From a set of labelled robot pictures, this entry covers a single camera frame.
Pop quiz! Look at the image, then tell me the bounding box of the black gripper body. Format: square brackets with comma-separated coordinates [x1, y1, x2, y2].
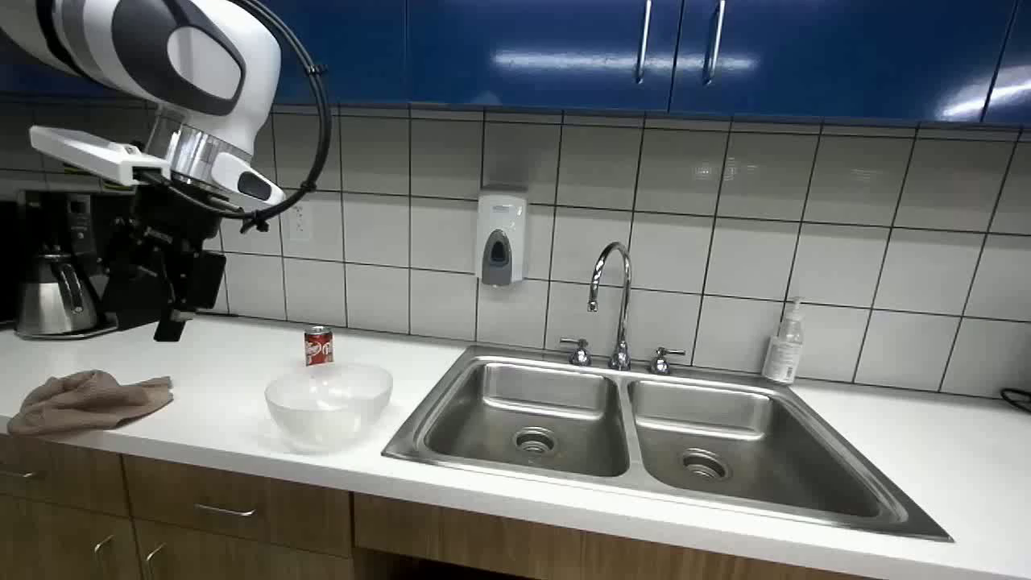
[132, 184, 233, 308]

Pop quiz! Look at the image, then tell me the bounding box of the brown cloth towel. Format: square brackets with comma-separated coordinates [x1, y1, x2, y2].
[3, 368, 178, 439]

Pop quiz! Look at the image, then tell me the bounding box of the translucent white plastic bowl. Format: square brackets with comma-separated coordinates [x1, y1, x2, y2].
[265, 359, 395, 454]

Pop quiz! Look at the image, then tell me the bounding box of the black coffee maker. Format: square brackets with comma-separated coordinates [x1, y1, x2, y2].
[12, 189, 149, 342]

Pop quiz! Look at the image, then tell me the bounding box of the red soda can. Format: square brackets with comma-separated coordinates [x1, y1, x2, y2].
[302, 321, 336, 369]

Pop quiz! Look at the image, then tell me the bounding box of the steel coffee carafe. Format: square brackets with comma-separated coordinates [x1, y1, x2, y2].
[12, 252, 105, 337]

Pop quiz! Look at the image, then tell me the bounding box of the wooden drawer front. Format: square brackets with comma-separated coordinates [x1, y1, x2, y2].
[118, 454, 358, 559]
[0, 431, 132, 523]

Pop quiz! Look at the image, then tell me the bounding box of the blue glossy cabinet door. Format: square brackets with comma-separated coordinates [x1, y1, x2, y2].
[984, 0, 1031, 135]
[408, 0, 681, 116]
[670, 0, 1016, 130]
[0, 34, 69, 106]
[262, 0, 419, 108]

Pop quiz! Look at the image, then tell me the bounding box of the wooden lower cabinet door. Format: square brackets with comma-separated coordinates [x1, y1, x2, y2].
[0, 493, 144, 580]
[132, 517, 362, 580]

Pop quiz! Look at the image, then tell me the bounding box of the chrome gooseneck faucet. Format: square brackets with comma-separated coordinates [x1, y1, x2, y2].
[584, 237, 637, 373]

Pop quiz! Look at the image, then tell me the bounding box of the wooden sink front panel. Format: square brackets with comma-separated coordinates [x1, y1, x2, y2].
[351, 493, 873, 580]

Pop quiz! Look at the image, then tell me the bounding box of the stainless steel double sink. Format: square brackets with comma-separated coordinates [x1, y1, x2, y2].
[381, 344, 958, 545]

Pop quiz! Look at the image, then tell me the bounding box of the clear soap pump bottle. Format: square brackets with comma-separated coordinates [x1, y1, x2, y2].
[757, 297, 810, 386]

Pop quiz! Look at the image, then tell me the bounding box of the white wall outlet plate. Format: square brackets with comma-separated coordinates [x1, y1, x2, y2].
[279, 196, 316, 247]

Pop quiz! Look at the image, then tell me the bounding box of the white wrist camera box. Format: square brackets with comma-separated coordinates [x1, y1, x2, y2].
[26, 121, 166, 189]

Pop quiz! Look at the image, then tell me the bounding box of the white wall soap dispenser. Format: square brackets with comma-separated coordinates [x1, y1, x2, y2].
[474, 189, 533, 291]

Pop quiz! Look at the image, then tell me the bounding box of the chrome faucet tap handle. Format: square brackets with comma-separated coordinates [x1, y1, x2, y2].
[556, 334, 595, 369]
[643, 344, 691, 378]

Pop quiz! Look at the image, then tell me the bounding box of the silver cabinet door handle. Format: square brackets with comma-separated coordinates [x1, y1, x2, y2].
[630, 0, 656, 87]
[703, 0, 730, 90]

